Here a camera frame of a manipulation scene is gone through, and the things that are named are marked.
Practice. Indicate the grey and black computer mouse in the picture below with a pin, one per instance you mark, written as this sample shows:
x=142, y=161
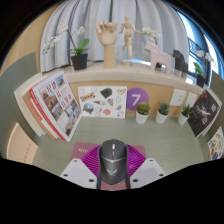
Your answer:
x=113, y=163

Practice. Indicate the white sticker sheet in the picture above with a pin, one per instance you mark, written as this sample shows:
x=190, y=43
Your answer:
x=100, y=101

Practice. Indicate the thick white book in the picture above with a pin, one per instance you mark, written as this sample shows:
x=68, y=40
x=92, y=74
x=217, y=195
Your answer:
x=20, y=93

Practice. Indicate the white book with photo cover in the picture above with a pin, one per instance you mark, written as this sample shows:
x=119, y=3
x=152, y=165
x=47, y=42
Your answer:
x=60, y=103

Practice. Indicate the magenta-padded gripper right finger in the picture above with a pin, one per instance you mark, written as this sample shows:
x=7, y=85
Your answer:
x=146, y=170

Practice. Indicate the colourful printed card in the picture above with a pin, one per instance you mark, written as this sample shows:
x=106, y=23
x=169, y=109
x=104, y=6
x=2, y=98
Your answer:
x=217, y=145

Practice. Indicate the black picture book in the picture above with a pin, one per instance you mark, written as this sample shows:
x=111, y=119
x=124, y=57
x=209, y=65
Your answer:
x=204, y=113

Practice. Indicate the wooden mannequin figure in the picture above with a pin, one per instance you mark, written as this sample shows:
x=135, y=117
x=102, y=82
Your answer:
x=127, y=36

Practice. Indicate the purple round number sticker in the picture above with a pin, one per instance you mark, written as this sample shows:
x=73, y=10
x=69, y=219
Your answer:
x=136, y=99

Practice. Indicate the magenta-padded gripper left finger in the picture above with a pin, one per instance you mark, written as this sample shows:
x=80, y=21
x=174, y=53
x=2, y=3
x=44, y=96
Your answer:
x=78, y=170

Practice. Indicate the white wall socket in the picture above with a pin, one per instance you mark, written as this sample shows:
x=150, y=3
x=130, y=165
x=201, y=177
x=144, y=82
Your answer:
x=191, y=100
x=177, y=97

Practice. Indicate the small plant in white pot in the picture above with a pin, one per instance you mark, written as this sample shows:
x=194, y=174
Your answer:
x=161, y=117
x=142, y=117
x=183, y=119

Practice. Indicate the white orchid in dark pot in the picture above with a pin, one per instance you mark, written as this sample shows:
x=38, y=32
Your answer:
x=201, y=81

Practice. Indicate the white orchid in black pot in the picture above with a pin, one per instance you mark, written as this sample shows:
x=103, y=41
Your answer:
x=79, y=61

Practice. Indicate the wooden hand model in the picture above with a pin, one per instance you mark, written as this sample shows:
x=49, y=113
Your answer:
x=109, y=50

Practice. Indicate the light grey curtain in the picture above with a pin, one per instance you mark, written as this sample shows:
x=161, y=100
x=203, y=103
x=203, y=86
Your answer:
x=93, y=13

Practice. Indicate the pink horse figure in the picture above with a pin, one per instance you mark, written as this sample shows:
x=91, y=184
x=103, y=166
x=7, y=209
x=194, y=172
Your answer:
x=160, y=60

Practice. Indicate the light wooden desk shelf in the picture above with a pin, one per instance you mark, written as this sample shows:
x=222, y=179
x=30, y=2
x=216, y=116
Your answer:
x=156, y=86

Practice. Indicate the black horse figure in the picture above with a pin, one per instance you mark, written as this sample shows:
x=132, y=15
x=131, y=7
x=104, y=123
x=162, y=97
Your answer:
x=180, y=61

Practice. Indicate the small white orchid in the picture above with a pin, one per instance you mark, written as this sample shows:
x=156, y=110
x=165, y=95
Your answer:
x=150, y=31

